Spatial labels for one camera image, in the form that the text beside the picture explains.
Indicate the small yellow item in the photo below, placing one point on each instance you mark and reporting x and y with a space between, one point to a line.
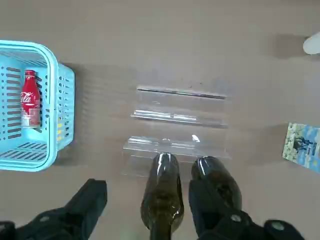
59 130

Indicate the red cola bottle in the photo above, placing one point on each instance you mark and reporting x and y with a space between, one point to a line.
30 100

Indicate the clear acrylic stepped shelf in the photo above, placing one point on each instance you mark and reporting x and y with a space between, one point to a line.
175 105

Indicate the square-shouldered brown wine bottle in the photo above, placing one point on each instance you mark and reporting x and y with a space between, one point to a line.
162 195

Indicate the blue printed paper bag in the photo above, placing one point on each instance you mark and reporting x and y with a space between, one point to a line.
300 145

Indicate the sloped-shoulder brown wine bottle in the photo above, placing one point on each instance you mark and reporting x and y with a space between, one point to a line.
217 170

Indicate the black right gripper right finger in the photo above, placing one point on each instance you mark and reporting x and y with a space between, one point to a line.
215 225

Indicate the white paper cup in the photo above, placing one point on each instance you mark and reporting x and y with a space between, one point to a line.
312 45

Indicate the light blue plastic basket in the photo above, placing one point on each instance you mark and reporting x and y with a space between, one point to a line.
52 75

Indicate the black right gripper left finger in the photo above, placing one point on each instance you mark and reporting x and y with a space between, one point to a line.
75 220

